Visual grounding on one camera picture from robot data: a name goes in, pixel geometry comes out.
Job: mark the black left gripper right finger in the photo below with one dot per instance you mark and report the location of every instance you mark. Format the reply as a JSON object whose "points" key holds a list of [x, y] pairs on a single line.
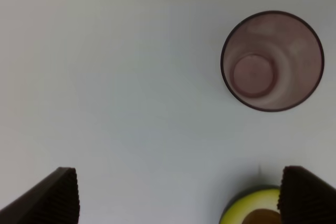
{"points": [[305, 198]]}

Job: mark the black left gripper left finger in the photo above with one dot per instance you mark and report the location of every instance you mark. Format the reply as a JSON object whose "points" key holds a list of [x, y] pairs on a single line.
{"points": [[55, 199]]}

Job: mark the halved avocado with pit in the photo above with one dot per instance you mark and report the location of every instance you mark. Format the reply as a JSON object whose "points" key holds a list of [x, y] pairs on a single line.
{"points": [[256, 204]]}

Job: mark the translucent pink plastic cup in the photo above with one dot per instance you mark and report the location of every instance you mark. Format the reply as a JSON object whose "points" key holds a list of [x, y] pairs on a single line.
{"points": [[272, 61]]}

